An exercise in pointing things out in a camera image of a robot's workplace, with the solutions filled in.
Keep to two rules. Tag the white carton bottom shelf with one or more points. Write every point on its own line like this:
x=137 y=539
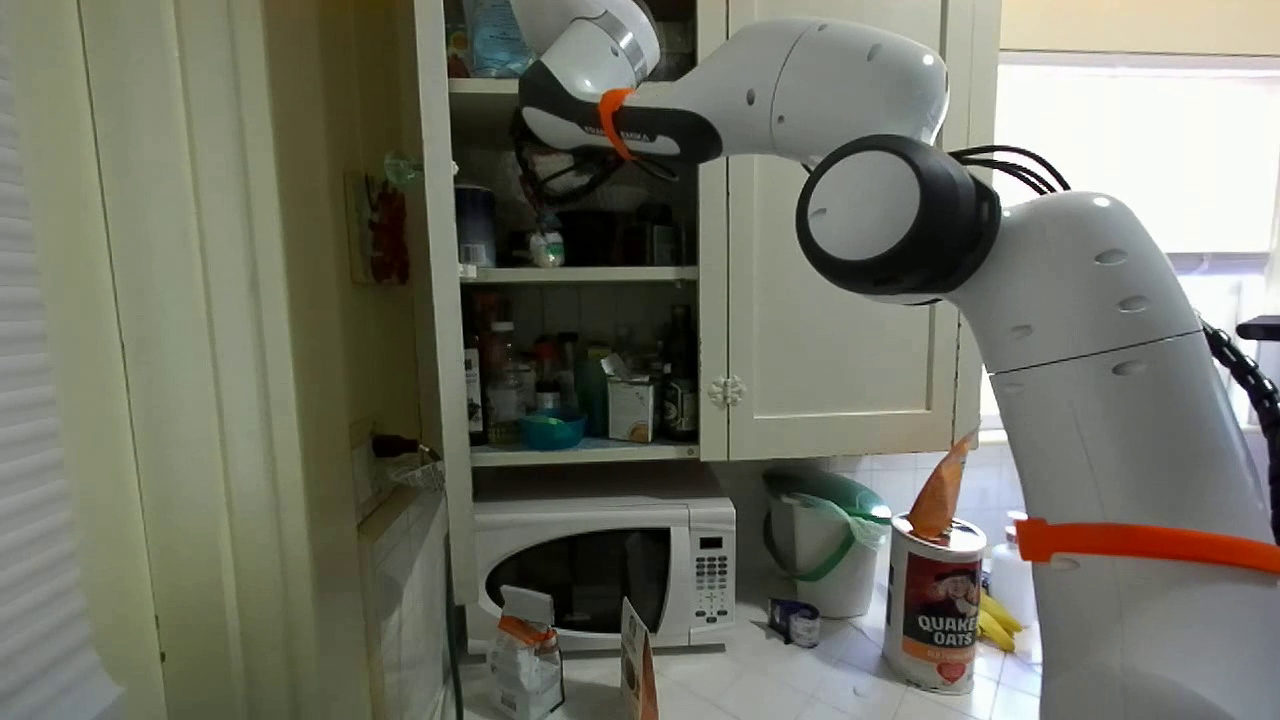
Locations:
x=631 y=411

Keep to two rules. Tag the small dark jar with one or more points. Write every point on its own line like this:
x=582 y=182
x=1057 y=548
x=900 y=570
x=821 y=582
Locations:
x=799 y=623

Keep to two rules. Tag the orange snack bag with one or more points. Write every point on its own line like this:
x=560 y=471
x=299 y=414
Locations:
x=933 y=504

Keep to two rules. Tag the brown cardboard box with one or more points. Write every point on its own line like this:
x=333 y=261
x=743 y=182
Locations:
x=638 y=673

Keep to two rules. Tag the small paper box orange band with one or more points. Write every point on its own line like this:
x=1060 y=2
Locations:
x=527 y=653

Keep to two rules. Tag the blue container middle shelf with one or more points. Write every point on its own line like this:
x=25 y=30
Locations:
x=478 y=227

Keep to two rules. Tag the red hanging ornament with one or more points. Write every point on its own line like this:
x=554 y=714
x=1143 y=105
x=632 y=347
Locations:
x=385 y=216

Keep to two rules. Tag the white bucket green lid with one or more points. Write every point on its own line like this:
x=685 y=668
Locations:
x=828 y=539

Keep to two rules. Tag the white microwave oven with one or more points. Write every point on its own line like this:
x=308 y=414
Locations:
x=667 y=554

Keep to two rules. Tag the teal bowl on shelf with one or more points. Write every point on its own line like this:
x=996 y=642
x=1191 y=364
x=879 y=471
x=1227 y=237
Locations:
x=550 y=433

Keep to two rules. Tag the clear plastic bag top shelf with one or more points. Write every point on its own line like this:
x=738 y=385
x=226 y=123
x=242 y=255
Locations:
x=494 y=42

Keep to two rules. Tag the cream cabinet door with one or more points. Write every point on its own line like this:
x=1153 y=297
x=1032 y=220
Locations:
x=799 y=364

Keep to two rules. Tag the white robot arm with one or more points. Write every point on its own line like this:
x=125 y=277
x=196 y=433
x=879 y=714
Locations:
x=1148 y=535

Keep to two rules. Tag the dark bottle bottom shelf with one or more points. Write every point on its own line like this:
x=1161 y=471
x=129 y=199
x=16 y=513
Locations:
x=676 y=398

